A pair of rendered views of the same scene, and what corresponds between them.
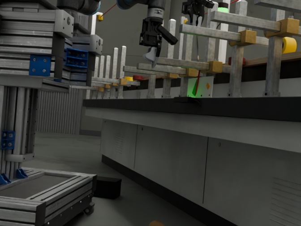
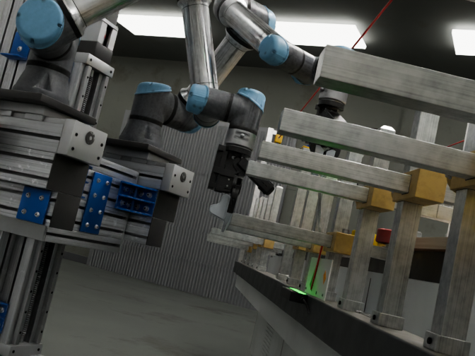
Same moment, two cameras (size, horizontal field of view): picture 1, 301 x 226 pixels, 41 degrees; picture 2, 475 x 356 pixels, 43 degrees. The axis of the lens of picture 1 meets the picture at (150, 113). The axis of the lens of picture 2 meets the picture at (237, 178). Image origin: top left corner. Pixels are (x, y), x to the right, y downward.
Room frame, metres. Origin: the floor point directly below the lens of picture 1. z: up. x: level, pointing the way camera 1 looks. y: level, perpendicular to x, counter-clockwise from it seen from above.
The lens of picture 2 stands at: (0.36, -0.46, 0.77)
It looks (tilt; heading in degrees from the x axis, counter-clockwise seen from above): 7 degrees up; 18
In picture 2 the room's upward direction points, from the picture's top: 13 degrees clockwise
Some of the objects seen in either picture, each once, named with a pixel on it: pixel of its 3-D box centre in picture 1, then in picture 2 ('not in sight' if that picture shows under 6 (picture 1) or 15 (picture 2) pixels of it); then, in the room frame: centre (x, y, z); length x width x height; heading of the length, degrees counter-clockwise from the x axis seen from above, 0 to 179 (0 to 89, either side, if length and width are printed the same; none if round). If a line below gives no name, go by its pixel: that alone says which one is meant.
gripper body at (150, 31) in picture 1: (152, 33); (229, 171); (1.80, 0.02, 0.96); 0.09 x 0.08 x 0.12; 110
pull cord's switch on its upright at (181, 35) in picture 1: (181, 62); not in sight; (4.97, -0.32, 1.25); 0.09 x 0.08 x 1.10; 20
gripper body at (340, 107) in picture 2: (194, 2); (324, 125); (1.94, -0.17, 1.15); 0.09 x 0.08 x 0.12; 41
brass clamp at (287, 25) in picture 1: (280, 29); (417, 188); (1.46, -0.44, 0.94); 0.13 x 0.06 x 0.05; 20
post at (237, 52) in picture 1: (237, 57); (365, 232); (1.71, -0.34, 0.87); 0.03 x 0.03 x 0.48; 20
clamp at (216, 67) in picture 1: (211, 67); (339, 244); (1.92, -0.27, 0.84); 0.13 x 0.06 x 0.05; 20
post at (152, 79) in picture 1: (153, 64); (294, 222); (2.66, 0.01, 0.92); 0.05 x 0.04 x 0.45; 20
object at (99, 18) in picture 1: (94, 55); (261, 195); (4.59, 0.68, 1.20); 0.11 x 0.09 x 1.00; 110
